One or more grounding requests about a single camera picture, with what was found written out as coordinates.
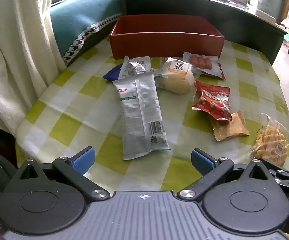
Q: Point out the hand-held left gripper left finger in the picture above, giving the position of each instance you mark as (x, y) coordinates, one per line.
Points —
(84, 158)

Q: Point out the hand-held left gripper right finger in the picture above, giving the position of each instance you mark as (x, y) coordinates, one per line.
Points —
(201, 160)

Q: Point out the clear yellow waffle packet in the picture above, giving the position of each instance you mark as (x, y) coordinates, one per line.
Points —
(269, 140)

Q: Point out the brown snack packet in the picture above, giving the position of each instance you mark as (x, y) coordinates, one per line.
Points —
(230, 127)

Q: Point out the red gummy candy packet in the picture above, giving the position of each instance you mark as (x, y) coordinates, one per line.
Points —
(214, 100)

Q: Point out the long grey snack packet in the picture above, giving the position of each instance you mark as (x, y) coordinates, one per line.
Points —
(139, 115)

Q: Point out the steamed bun packet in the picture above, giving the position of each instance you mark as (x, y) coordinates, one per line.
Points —
(177, 77)

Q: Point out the blue snack packet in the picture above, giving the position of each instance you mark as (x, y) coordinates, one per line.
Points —
(112, 74)

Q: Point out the sausage packet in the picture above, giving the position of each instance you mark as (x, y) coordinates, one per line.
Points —
(202, 62)

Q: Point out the small silver red-label packet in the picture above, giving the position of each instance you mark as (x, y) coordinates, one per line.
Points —
(134, 67)

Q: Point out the red cardboard box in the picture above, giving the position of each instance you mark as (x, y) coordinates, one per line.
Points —
(164, 45)

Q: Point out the green checkered tablecloth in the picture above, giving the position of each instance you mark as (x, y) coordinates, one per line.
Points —
(72, 120)

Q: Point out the white blanket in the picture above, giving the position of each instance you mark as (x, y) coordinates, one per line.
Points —
(14, 42)

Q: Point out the dark coffee table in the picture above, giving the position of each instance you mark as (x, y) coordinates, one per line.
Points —
(247, 30)

